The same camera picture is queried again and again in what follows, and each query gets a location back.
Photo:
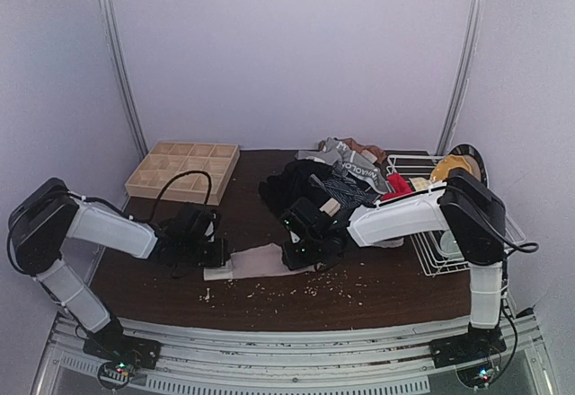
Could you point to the striped dark underwear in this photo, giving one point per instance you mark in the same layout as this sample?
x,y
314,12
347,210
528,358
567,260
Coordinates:
x,y
344,190

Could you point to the metal frame post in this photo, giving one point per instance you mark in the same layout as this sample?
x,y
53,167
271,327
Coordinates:
x,y
456,102
120,70

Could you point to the right metal frame post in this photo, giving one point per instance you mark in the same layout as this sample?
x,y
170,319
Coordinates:
x,y
456,102

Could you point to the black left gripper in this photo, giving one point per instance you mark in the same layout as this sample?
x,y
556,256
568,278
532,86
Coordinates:
x,y
216,255

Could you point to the wooden compartment tray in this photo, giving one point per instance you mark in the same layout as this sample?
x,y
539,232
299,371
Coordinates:
x,y
211,166

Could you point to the yellow dotted plate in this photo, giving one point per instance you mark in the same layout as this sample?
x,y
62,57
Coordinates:
x,y
447,164

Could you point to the red underwear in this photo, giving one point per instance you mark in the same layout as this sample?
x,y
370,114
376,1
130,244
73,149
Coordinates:
x,y
399,185

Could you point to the tan beige underwear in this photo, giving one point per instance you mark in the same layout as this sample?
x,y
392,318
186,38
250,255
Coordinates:
x,y
372,153

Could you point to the left metal frame post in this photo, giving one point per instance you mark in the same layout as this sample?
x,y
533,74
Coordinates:
x,y
120,70

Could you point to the grey lettered underwear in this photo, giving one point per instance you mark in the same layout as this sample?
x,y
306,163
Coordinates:
x,y
338,155

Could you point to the cream checkered bowl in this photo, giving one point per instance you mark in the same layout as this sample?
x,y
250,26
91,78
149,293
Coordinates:
x,y
420,184

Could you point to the pink and white underwear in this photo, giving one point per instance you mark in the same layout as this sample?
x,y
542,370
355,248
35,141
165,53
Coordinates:
x,y
263,261

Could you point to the white wire dish rack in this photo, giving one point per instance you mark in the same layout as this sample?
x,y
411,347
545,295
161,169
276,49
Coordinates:
x,y
437,251

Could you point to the white bowl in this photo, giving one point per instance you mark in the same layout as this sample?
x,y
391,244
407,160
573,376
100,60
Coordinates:
x,y
448,247

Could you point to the black underwear white waistband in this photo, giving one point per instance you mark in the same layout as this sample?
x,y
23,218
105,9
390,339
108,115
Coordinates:
x,y
299,189

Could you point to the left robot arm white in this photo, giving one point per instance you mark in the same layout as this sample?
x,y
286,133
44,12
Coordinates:
x,y
53,214

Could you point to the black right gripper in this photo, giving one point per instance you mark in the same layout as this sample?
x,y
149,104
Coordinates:
x,y
293,257

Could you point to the dark round plate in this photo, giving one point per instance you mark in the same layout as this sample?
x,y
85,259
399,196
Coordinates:
x,y
474,159

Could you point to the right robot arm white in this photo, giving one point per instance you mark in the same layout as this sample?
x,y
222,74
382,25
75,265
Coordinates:
x,y
463,209

